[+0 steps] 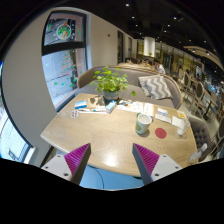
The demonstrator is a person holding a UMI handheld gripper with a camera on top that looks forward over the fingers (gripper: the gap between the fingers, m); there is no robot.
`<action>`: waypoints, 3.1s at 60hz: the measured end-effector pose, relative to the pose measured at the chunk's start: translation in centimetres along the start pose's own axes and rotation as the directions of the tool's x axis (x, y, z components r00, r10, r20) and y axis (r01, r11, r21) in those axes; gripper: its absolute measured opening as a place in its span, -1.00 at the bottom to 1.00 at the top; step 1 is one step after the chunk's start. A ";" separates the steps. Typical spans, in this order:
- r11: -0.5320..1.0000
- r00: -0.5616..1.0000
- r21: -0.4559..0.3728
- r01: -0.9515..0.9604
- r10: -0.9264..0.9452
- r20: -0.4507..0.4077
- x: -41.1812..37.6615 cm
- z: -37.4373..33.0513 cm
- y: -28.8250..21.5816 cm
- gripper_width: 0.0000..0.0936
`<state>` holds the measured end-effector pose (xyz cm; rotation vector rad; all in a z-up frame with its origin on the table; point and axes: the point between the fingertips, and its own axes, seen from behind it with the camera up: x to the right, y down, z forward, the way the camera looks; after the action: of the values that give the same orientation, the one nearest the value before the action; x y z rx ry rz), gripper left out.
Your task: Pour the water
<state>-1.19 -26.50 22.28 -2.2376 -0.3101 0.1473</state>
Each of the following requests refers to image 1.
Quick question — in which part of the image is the grey zigzag cushion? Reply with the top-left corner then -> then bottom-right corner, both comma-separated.
139,75 -> 172,100

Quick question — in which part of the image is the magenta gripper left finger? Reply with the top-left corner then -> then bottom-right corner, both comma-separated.
40,142 -> 92,185

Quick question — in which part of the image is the clear plastic water bottle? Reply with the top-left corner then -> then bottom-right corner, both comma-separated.
189,143 -> 208,164

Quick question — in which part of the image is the blue tissue pack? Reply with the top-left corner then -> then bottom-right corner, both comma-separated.
106,101 -> 117,113

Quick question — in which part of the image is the red round coaster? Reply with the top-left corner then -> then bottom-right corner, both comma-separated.
155,128 -> 167,139

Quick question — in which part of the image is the white napkin stack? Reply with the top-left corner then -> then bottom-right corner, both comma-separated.
155,108 -> 171,123

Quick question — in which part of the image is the blue white card box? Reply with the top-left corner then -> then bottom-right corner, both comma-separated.
75,100 -> 87,109

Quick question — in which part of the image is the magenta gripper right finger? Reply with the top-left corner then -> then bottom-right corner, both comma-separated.
131,143 -> 184,186

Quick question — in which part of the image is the dark tufted chair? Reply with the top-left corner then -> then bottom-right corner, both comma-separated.
189,117 -> 212,162

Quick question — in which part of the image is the yellow white card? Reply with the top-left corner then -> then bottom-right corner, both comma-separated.
177,111 -> 186,118

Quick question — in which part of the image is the open menu booklet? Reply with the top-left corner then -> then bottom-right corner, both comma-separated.
117,100 -> 154,116

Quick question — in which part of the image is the clear glass cup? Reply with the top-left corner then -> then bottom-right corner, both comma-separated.
177,119 -> 190,136

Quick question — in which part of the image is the green potted plant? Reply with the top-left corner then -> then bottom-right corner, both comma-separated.
90,66 -> 129,102

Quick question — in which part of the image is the grey curved sofa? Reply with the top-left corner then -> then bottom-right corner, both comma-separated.
76,64 -> 183,109

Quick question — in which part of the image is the white green ceramic mug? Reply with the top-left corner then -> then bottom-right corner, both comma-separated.
135,114 -> 152,135

